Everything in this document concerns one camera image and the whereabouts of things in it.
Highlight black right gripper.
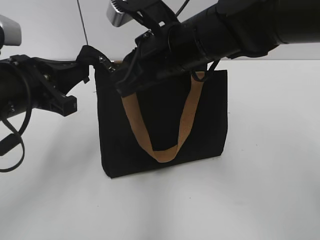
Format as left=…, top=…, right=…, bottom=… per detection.
left=115, top=29, right=215, bottom=97

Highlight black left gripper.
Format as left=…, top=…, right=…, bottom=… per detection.
left=9, top=45, right=110, bottom=117

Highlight metal zipper pull with ring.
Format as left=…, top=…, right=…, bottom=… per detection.
left=98, top=56, right=116, bottom=73

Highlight black tote bag tan handles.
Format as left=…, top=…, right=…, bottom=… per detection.
left=94, top=65, right=228, bottom=178

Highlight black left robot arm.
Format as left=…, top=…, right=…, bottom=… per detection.
left=0, top=45, right=115, bottom=118

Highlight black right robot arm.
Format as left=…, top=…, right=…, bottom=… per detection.
left=112, top=0, right=320, bottom=97

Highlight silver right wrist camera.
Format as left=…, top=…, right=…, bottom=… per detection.
left=106, top=0, right=133, bottom=28

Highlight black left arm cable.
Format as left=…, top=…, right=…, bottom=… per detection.
left=0, top=62, right=32, bottom=174

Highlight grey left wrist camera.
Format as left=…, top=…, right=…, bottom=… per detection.
left=0, top=15, right=22, bottom=50

